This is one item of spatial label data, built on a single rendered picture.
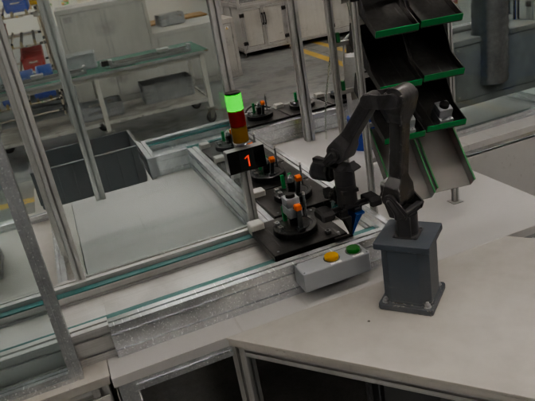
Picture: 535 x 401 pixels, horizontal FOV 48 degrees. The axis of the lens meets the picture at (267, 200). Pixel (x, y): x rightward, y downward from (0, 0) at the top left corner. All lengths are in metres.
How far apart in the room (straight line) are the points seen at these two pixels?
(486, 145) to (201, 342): 1.68
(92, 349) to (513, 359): 1.05
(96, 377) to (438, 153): 1.25
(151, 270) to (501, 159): 1.71
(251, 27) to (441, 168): 8.91
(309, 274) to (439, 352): 0.41
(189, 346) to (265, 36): 9.44
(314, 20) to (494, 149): 8.48
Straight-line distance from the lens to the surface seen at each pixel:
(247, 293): 1.72
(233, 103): 1.82
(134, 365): 1.67
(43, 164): 1.82
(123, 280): 1.91
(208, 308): 1.70
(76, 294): 1.91
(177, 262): 1.92
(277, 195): 2.13
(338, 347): 1.57
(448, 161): 2.08
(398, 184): 1.54
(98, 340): 1.70
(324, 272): 1.70
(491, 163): 2.91
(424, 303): 1.65
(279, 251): 1.79
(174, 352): 1.67
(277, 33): 10.93
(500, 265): 1.87
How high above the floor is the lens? 1.81
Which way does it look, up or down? 23 degrees down
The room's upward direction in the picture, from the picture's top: 10 degrees counter-clockwise
